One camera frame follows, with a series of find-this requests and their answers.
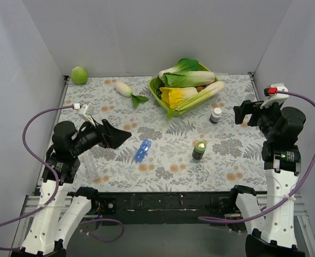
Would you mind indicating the white radish with leaves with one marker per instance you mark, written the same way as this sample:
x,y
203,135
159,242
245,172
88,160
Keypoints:
x,y
126,91

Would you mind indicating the green round cabbage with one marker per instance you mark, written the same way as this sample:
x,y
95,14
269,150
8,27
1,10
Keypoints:
x,y
79,75

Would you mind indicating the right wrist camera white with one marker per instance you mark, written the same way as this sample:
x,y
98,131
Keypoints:
x,y
275,93

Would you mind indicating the white pill bottle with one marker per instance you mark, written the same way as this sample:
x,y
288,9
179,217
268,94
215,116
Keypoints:
x,y
215,115

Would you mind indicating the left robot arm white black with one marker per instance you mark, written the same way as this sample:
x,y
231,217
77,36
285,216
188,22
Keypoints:
x,y
51,230

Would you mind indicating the blue weekly pill organizer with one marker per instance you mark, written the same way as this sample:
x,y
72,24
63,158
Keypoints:
x,y
142,150

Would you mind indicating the green celery stalk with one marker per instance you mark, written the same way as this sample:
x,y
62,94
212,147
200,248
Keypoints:
x,y
200,97

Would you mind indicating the green bok choy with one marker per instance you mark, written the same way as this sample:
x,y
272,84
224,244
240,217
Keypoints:
x,y
186,73

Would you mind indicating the clear plastic pill strip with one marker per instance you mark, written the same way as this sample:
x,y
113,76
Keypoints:
x,y
91,167

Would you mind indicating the green pill bottle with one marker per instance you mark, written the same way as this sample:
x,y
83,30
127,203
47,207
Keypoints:
x,y
199,150

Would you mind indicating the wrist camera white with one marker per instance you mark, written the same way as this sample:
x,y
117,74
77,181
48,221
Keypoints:
x,y
86,113
275,93

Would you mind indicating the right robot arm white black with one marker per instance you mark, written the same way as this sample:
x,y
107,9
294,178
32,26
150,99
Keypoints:
x,y
273,234

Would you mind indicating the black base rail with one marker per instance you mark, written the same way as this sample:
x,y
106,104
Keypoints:
x,y
162,207

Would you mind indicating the green plastic basket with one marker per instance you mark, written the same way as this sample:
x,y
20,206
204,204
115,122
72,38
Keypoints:
x,y
155,84

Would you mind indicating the yellow napa cabbage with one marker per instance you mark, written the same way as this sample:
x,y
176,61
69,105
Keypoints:
x,y
174,97

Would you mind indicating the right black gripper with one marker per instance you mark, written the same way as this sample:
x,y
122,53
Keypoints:
x,y
252,113

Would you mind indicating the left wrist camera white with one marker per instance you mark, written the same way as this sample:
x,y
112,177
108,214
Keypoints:
x,y
86,113

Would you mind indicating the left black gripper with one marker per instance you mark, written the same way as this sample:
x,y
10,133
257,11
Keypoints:
x,y
105,134

